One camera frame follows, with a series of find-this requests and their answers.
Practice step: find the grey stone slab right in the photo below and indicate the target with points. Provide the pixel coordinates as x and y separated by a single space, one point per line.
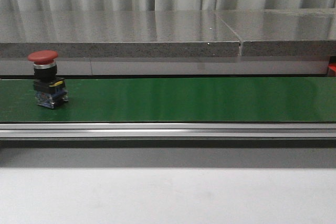
283 32

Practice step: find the white base panel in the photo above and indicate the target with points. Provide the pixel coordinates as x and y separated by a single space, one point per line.
194 66

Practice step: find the aluminium conveyor frame rail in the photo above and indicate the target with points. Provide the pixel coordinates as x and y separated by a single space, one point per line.
167 130

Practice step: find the red push button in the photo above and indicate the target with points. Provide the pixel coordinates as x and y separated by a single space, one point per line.
50 90

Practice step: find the red plastic tray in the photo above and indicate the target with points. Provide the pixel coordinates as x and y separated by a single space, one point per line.
331 70

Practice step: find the green conveyor belt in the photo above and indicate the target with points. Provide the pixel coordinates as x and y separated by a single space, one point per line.
214 99

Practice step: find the grey stone slab left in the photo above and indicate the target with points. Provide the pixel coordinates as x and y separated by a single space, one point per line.
117 34

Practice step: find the grey stone slab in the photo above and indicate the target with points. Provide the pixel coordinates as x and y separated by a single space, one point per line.
283 32
117 34

